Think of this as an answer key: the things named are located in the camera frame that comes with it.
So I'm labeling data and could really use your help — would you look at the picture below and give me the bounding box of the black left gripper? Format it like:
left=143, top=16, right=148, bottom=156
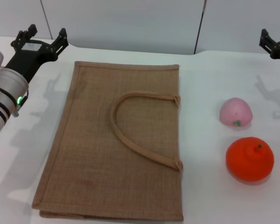
left=5, top=23, right=69, bottom=84

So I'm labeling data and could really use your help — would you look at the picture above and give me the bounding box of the pink toy peach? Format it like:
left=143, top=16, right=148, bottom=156
left=219, top=97, right=253, bottom=128

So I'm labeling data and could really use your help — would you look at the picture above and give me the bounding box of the brown jute handbag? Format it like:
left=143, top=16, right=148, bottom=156
left=31, top=61, right=185, bottom=222

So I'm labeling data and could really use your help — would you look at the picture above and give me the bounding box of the toy orange fruit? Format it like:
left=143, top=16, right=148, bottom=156
left=225, top=137, right=275, bottom=182

